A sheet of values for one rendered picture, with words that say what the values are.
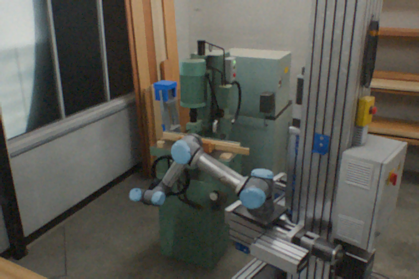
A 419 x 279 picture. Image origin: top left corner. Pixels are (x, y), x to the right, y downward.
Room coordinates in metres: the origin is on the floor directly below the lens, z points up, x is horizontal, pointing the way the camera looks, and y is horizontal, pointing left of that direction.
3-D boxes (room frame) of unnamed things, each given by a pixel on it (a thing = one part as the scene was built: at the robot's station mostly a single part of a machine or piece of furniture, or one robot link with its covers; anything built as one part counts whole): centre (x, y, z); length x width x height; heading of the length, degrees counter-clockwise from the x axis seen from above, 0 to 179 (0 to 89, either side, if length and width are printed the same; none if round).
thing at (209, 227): (2.73, 0.05, 0.36); 0.58 x 0.45 x 0.71; 155
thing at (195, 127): (2.64, 0.09, 1.03); 0.14 x 0.07 x 0.09; 155
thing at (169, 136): (2.62, 0.06, 0.93); 0.60 x 0.02 x 0.05; 65
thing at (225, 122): (2.72, -0.12, 1.02); 0.09 x 0.07 x 0.12; 65
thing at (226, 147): (2.57, -0.02, 0.92); 0.56 x 0.02 x 0.04; 65
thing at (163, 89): (3.46, 0.33, 0.58); 0.27 x 0.25 x 1.16; 65
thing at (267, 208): (1.88, -0.29, 0.87); 0.15 x 0.15 x 0.10
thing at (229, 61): (2.85, -0.16, 1.40); 0.10 x 0.06 x 0.16; 155
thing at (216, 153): (2.51, 0.11, 0.87); 0.61 x 0.30 x 0.06; 65
